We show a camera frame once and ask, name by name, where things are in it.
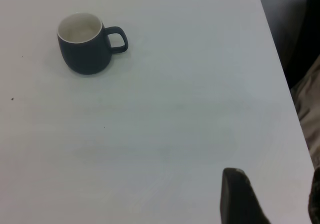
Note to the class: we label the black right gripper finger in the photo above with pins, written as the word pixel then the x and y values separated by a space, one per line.
pixel 237 201

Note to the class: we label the dark grey ceramic mug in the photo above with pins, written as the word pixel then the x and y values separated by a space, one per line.
pixel 85 56

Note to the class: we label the dark mottled fabric item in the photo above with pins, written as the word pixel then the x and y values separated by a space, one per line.
pixel 315 199

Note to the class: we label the beige fabric trousers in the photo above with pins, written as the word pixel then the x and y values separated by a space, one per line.
pixel 310 103

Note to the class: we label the black fabric item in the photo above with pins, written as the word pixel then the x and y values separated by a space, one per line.
pixel 307 38

